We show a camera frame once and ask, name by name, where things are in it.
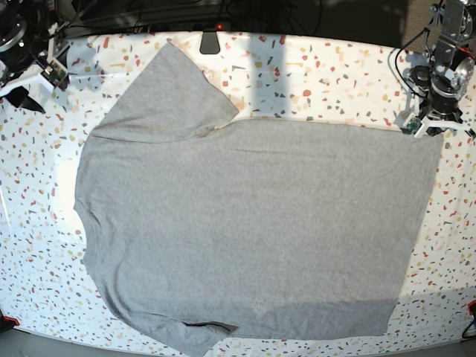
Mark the grey T-shirt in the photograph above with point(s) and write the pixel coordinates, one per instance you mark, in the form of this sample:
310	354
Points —
200	226

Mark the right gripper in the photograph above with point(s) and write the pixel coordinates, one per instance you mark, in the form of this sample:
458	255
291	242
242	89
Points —
49	70

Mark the red clamp left corner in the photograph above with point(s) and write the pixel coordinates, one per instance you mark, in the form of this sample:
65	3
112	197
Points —
7	323

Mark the red clamp right corner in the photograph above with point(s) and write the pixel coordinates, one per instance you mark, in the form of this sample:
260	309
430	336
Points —
469	331

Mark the red clamp corner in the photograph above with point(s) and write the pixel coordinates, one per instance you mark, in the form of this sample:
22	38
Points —
469	331
7	323

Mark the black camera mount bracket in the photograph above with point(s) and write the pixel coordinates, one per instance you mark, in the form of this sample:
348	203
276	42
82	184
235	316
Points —
209	44

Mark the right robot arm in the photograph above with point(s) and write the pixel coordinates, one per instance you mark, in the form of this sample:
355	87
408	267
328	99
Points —
33	51

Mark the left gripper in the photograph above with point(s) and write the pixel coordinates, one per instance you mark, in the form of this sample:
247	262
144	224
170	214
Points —
436	101

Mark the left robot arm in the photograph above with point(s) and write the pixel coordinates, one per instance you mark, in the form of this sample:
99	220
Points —
446	38

